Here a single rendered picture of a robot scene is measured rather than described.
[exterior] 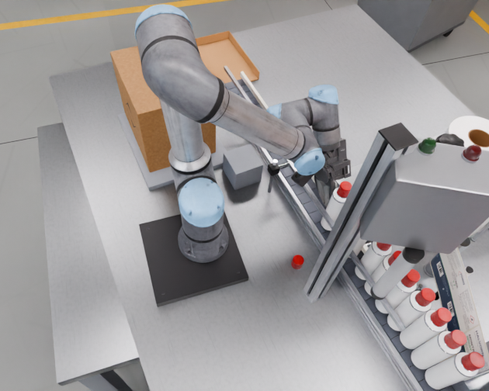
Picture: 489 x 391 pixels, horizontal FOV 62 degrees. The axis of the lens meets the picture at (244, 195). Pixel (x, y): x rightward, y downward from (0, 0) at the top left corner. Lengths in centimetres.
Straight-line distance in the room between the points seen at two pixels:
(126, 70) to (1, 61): 221
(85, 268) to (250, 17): 281
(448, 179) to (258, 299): 69
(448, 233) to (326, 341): 54
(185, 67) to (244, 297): 69
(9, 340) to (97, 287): 102
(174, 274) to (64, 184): 51
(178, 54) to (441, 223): 54
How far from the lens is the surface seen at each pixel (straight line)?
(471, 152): 73
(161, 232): 128
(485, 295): 138
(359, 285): 123
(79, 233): 135
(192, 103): 78
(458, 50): 389
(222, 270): 121
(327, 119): 112
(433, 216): 74
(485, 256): 144
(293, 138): 95
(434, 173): 69
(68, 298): 127
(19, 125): 297
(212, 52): 189
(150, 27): 86
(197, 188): 107
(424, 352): 113
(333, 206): 118
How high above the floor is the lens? 196
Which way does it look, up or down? 56 degrees down
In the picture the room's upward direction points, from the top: 6 degrees clockwise
